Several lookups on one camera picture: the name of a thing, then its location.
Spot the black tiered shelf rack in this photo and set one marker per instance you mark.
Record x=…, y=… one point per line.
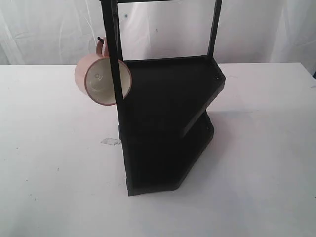
x=163, y=123

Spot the pink ceramic mug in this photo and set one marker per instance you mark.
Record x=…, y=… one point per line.
x=93, y=76

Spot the clear tape scrap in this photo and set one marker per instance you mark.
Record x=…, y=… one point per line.
x=111, y=141

